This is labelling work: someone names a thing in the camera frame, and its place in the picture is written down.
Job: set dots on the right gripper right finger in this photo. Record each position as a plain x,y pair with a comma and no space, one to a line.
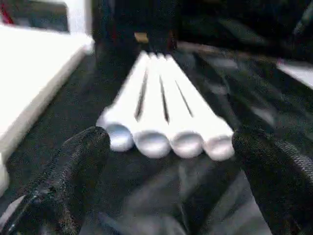
276,176

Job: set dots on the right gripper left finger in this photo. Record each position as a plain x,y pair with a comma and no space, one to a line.
73,171

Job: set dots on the white plastic table top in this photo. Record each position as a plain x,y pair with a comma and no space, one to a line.
36,73

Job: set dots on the black mat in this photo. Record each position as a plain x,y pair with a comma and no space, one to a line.
244,98

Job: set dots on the white cabinet with glass doors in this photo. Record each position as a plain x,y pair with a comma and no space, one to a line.
80,14

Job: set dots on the black box with orange label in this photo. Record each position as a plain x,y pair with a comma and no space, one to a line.
156,19

